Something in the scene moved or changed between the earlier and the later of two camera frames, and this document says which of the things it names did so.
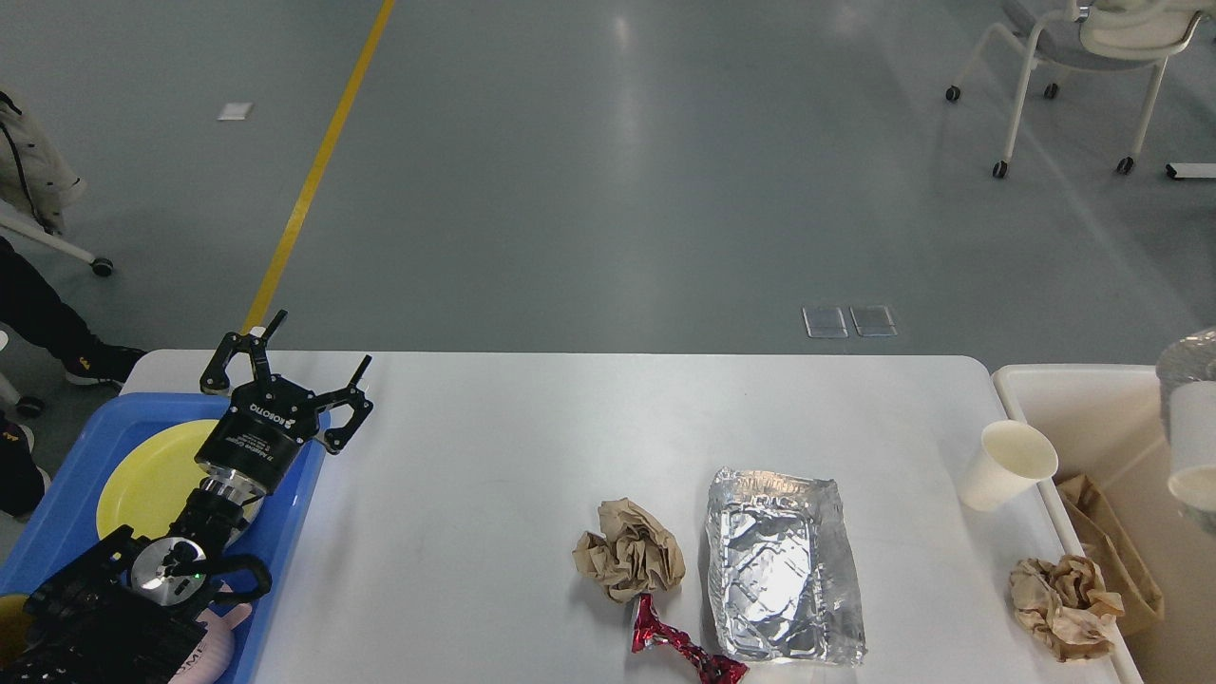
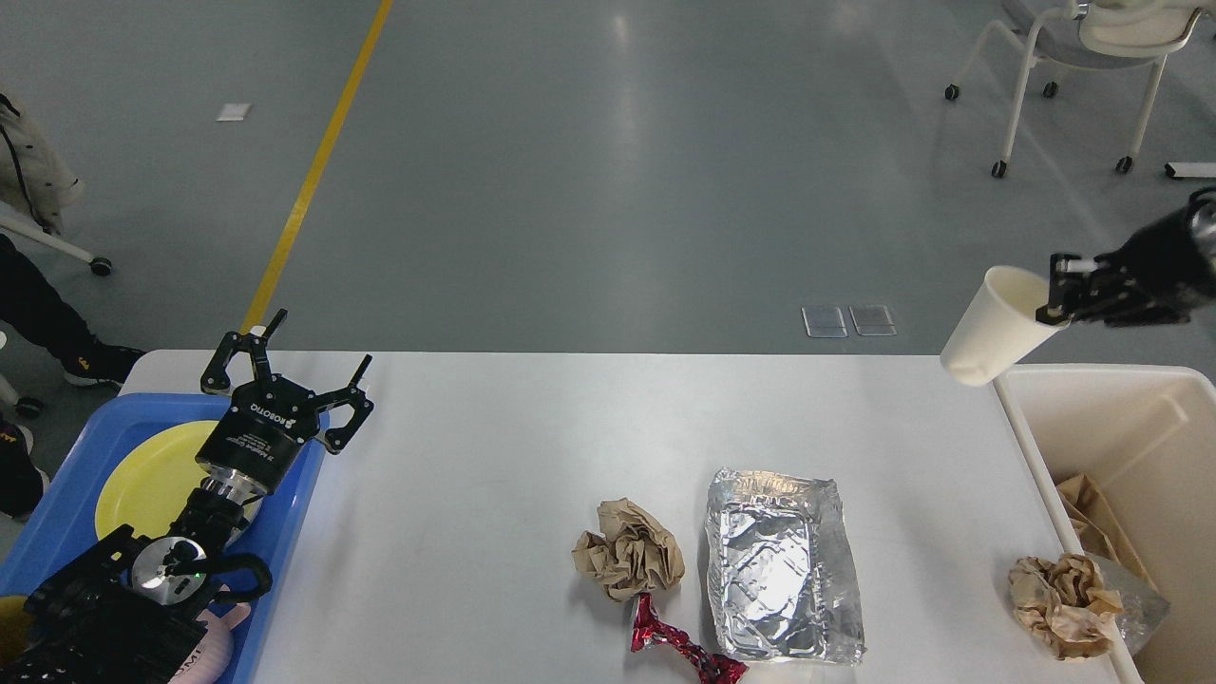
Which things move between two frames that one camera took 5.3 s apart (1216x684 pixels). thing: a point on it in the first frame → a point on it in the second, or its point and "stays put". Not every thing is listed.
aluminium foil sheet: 1188,358 → 1143,606
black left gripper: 268,418 stays put
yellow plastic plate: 146,481 stays put
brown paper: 1065,605 stays put
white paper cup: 1014,458 → 999,327
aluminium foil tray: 784,575 stays put
